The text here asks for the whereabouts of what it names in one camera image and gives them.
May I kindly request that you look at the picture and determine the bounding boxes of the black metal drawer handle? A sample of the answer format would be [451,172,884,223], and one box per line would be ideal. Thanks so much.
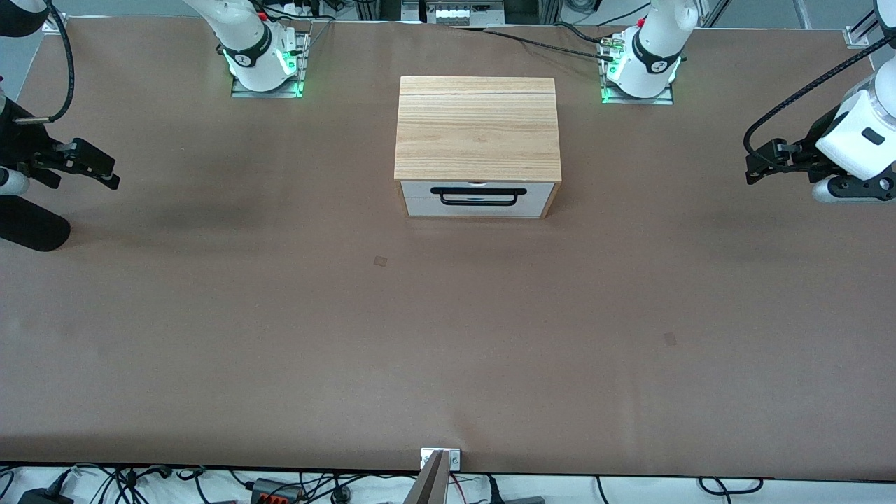
[429,186,528,209]

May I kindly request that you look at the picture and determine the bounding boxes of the white-front wooden drawer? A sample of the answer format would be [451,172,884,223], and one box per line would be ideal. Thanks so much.
[401,181,555,201]
[405,199,549,217]

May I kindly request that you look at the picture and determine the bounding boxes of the light wooden drawer cabinet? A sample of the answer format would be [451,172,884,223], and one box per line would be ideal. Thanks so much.
[394,76,563,219]

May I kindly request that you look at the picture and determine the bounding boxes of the black rounded object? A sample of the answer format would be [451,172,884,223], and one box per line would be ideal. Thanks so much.
[0,196,71,253]

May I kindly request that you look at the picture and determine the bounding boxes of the white power strip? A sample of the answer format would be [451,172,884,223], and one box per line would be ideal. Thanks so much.
[427,0,506,27]

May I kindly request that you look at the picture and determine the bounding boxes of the black connector block orange levers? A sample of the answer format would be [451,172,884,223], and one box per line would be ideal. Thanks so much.
[251,478,306,504]

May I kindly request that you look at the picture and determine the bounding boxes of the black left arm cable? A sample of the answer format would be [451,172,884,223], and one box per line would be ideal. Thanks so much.
[743,35,896,156]

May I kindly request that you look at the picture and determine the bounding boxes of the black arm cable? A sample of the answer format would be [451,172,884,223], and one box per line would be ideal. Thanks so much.
[743,35,896,156]
[14,0,75,125]

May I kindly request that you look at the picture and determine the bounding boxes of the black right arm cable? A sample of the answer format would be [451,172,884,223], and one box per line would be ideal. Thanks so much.
[14,0,75,125]

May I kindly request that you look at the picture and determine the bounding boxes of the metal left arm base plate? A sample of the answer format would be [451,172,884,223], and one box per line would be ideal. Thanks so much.
[601,38,676,106]

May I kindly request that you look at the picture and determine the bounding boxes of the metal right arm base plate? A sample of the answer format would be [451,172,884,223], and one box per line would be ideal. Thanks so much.
[231,31,309,99]

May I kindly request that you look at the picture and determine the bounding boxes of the short black table cable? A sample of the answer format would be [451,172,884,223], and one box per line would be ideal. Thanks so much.
[553,21,611,46]

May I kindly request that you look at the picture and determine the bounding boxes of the long black table cable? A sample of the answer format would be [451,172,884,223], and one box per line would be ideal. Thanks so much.
[451,27,617,62]

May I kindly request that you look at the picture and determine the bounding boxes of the thin grey cable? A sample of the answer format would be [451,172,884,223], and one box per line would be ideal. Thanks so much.
[301,18,335,78]

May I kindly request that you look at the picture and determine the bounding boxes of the looped black cable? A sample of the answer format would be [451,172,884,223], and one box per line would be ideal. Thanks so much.
[696,477,764,497]

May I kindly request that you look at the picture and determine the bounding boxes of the small metal edge bracket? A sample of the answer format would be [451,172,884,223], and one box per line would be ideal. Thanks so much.
[420,448,462,471]

